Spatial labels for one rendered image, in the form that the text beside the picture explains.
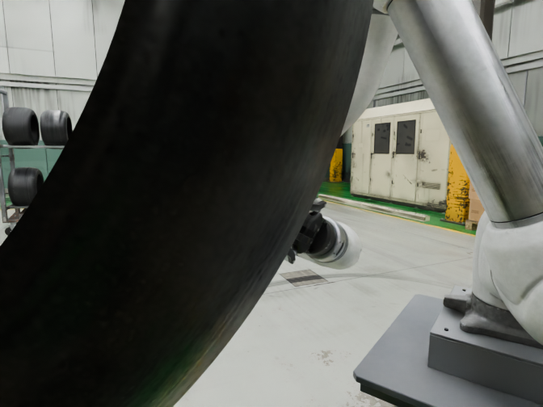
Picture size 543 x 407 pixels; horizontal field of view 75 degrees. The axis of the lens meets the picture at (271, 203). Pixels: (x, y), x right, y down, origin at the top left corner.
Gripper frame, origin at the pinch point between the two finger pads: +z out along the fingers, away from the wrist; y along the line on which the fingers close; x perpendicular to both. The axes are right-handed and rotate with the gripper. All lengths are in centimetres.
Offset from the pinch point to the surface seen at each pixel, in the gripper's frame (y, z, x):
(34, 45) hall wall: -65, -358, 1066
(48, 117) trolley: 40, -190, 476
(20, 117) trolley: 56, -169, 489
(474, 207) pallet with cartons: -131, -501, 9
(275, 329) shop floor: 66, -162, 51
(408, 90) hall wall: -466, -904, 323
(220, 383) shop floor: 85, -109, 43
